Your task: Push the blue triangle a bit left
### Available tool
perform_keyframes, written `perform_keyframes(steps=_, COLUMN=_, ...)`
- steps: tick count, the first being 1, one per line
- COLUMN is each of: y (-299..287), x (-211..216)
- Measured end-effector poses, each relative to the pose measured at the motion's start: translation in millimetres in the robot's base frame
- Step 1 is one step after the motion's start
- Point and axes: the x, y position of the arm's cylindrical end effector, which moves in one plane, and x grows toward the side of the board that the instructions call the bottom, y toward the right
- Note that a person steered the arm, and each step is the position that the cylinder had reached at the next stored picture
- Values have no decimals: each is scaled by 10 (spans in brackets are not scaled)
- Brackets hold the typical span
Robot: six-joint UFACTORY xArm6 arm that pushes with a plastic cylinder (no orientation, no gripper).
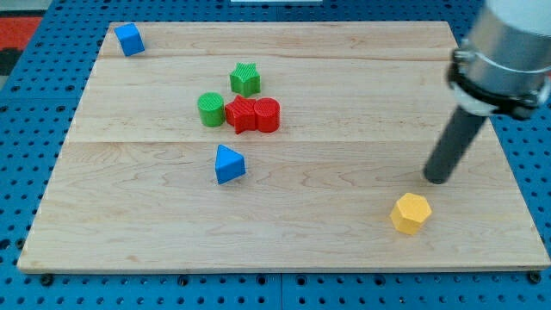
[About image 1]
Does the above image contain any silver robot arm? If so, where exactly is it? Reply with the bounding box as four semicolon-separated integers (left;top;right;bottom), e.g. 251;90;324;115
448;0;550;120

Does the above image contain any blue triangle block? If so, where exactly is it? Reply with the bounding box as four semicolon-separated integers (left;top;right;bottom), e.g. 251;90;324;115
214;145;246;184

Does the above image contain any red cylinder block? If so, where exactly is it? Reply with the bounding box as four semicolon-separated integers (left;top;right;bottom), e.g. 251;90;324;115
254;97;281;133

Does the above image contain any wooden board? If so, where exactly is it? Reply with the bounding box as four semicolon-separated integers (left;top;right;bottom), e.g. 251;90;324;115
18;22;550;274

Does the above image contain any red star block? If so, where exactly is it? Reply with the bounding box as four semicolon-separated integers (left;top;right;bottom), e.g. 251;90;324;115
225;95;257;134

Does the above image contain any green star block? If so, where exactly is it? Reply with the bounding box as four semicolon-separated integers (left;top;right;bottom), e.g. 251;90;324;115
229;63;261;97

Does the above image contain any green cylinder block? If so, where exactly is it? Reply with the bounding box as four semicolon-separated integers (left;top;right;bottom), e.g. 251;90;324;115
197;92;226;127

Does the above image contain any yellow hexagon block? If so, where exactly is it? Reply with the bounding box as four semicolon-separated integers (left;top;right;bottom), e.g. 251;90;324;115
390;193;432;235

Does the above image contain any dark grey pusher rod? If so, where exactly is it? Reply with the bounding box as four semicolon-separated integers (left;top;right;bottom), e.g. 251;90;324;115
423;106;487;184

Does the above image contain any blue cube block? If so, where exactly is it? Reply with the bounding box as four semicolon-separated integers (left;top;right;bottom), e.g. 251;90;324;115
114;23;145;57

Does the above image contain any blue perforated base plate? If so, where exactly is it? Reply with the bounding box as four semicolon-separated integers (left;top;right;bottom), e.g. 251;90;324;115
1;0;550;309

